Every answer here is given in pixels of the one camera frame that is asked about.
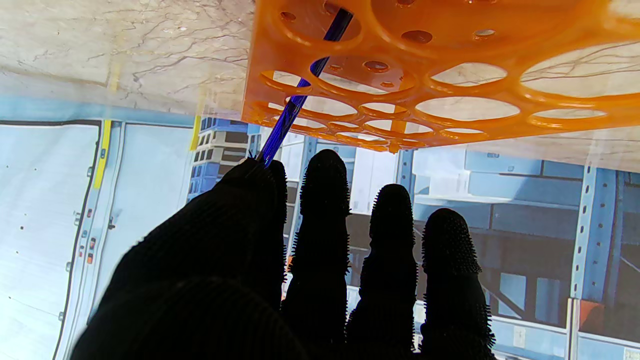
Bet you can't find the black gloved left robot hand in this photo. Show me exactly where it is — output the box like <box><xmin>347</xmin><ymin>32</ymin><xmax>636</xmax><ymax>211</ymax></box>
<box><xmin>70</xmin><ymin>149</ymin><xmax>498</xmax><ymax>360</ymax></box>

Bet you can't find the blue glass rod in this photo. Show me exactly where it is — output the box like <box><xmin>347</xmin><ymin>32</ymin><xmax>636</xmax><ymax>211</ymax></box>
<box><xmin>257</xmin><ymin>7</ymin><xmax>354</xmax><ymax>168</ymax></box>

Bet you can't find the printed warehouse backdrop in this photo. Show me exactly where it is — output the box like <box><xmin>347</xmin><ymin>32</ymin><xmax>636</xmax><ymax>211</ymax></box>
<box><xmin>0</xmin><ymin>95</ymin><xmax>640</xmax><ymax>360</ymax></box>

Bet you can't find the orange test tube rack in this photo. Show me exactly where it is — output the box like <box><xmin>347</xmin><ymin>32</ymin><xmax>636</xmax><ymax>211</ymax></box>
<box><xmin>241</xmin><ymin>0</ymin><xmax>640</xmax><ymax>153</ymax></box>

